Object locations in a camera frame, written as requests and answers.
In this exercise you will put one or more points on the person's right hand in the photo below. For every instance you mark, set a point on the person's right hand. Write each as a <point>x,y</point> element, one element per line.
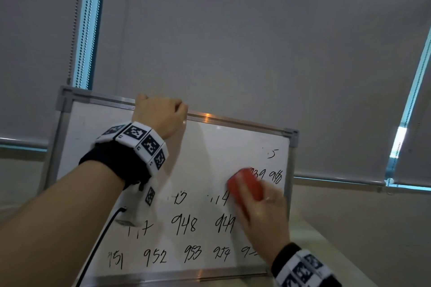
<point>266,223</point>

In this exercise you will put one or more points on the person's left hand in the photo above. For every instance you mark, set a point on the person's left hand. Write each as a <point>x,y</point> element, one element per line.
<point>158,115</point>

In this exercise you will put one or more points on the person's left fingers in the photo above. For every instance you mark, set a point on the person's left fingers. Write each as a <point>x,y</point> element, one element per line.
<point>168,104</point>

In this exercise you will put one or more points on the person's right fingers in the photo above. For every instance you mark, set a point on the person's right fingers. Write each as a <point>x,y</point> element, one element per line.
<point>251,201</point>

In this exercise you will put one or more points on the red whiteboard eraser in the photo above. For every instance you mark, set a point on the red whiteboard eraser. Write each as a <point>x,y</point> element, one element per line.
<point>250,185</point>

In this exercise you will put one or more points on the whiteboard with metal frame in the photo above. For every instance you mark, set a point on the whiteboard with metal frame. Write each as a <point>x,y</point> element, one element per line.
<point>208,162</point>

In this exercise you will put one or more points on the person's left forearm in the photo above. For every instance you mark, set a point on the person's left forearm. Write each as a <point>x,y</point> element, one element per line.
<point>50,229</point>

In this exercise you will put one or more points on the white marker wrist band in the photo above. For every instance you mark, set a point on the white marker wrist band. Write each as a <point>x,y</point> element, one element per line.
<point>303,270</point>
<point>144,140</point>

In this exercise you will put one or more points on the wide grey roller blind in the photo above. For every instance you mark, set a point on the wide grey roller blind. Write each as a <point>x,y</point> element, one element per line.
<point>252,44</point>

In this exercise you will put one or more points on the metal blind bottom rail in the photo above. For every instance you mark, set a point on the metal blind bottom rail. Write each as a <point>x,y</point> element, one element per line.
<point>409,188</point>
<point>336,182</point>
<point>23,145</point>

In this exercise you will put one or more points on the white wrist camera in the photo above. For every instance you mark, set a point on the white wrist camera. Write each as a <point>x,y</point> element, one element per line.
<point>138,202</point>

